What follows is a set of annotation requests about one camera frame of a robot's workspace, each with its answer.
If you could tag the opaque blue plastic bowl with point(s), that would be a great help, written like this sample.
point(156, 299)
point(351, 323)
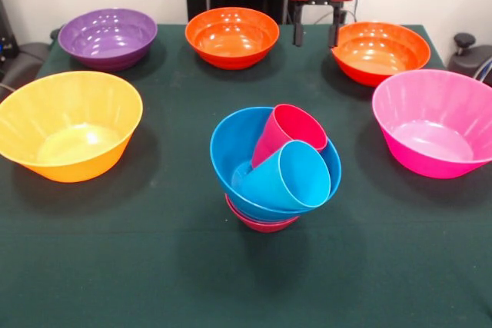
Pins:
point(225, 151)

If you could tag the blue plastic cup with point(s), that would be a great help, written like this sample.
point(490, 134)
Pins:
point(303, 174)

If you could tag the red plastic cup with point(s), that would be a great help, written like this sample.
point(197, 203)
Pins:
point(296, 124)

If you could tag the dark green tablecloth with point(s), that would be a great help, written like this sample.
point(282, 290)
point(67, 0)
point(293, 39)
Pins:
point(384, 266)

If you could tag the black equipment box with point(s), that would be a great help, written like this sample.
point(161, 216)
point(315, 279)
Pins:
point(5, 44)

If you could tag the purple plastic bowl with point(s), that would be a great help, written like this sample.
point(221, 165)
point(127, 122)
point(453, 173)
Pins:
point(127, 57)

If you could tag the large yellow-orange plastic bowl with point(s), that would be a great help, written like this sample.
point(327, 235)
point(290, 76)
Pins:
point(69, 113)

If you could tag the large pink plastic bowl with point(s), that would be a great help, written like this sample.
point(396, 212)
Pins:
point(430, 113)

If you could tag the black round equipment with knob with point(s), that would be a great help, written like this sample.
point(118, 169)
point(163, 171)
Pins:
point(467, 63)

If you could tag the small red plastic bowl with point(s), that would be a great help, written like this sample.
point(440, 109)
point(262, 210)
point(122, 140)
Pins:
point(265, 227)

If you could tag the orange plastic bowl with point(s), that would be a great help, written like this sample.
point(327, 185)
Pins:
point(384, 47)
point(211, 53)

